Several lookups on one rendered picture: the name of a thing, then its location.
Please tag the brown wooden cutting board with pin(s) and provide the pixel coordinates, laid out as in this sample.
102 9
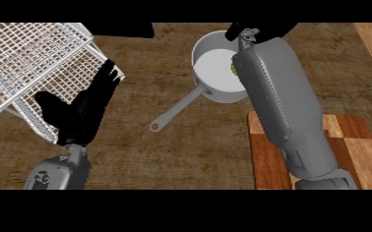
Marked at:
271 157

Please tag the green pear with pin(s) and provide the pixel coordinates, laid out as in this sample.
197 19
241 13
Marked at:
234 68

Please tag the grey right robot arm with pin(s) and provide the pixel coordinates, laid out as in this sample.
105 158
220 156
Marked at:
285 104

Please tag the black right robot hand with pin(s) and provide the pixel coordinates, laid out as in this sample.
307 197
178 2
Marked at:
269 29

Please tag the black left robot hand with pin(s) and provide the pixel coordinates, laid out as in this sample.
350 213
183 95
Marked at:
86 108

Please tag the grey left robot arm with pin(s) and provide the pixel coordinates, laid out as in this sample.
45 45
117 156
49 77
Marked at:
57 173

